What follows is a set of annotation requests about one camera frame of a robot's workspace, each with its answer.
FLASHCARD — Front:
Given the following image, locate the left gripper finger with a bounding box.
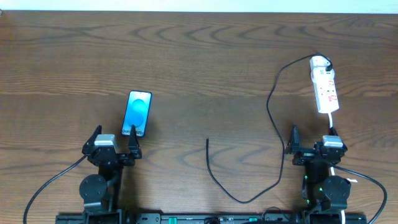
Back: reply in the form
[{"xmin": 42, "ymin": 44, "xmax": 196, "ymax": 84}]
[
  {"xmin": 84, "ymin": 125, "xmax": 102, "ymax": 147},
  {"xmin": 127, "ymin": 125, "xmax": 141, "ymax": 153}
]

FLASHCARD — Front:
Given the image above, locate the blue Galaxy smartphone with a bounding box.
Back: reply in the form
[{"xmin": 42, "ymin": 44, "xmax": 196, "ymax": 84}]
[{"xmin": 121, "ymin": 90, "xmax": 152, "ymax": 137}]

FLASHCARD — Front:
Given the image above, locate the black USB charging cable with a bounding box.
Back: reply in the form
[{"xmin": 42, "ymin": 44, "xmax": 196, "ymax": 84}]
[{"xmin": 205, "ymin": 53, "xmax": 334, "ymax": 205}]

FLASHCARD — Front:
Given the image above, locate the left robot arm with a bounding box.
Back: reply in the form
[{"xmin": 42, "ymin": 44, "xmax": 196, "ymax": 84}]
[{"xmin": 79, "ymin": 125, "xmax": 142, "ymax": 223}]

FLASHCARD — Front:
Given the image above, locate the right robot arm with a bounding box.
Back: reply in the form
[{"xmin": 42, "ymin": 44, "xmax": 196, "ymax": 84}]
[{"xmin": 286, "ymin": 125, "xmax": 351, "ymax": 223}]

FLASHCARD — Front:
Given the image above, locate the white USB charger plug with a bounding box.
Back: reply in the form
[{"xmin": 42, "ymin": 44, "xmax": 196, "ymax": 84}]
[{"xmin": 310, "ymin": 55, "xmax": 333, "ymax": 72}]

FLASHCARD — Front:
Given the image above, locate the white power strip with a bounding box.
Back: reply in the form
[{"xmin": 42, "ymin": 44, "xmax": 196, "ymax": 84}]
[{"xmin": 311, "ymin": 67, "xmax": 339, "ymax": 114}]

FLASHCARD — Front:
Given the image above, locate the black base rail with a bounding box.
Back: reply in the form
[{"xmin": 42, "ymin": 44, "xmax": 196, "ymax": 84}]
[{"xmin": 55, "ymin": 212, "xmax": 368, "ymax": 224}]

